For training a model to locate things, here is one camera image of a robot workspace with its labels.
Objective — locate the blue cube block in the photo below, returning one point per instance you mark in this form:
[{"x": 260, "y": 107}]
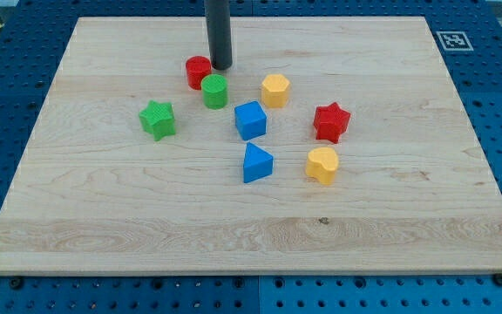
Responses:
[{"x": 250, "y": 120}]

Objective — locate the green star block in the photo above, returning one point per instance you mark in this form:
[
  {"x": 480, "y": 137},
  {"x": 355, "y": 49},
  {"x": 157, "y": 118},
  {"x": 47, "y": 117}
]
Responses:
[{"x": 158, "y": 119}]

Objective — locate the red cylinder block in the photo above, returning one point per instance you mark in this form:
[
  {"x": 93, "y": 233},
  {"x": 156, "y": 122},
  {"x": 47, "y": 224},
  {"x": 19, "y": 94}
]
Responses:
[{"x": 197, "y": 68}]

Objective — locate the red star block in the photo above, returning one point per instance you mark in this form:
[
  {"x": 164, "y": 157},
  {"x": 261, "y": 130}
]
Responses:
[{"x": 330, "y": 122}]

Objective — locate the blue triangle block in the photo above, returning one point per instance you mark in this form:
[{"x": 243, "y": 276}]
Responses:
[{"x": 257, "y": 163}]

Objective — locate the white fiducial marker tag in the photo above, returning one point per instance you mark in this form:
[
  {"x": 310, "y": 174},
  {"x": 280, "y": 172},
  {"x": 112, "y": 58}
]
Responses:
[{"x": 454, "y": 41}]

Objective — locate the light wooden board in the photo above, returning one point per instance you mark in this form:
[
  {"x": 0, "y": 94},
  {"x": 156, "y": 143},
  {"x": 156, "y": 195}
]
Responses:
[{"x": 332, "y": 146}]

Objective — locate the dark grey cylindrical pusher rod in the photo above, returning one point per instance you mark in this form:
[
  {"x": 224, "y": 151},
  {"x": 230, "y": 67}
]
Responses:
[{"x": 217, "y": 14}]

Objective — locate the yellow hexagon block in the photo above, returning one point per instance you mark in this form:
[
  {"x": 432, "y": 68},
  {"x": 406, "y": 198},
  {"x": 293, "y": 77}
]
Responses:
[{"x": 275, "y": 91}]

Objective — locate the green cylinder block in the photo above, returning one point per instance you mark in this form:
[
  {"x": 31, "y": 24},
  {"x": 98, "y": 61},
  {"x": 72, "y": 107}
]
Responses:
[{"x": 214, "y": 91}]

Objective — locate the yellow heart block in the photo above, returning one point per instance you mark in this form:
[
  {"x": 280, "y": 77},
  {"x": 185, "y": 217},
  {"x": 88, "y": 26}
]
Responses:
[{"x": 322, "y": 164}]

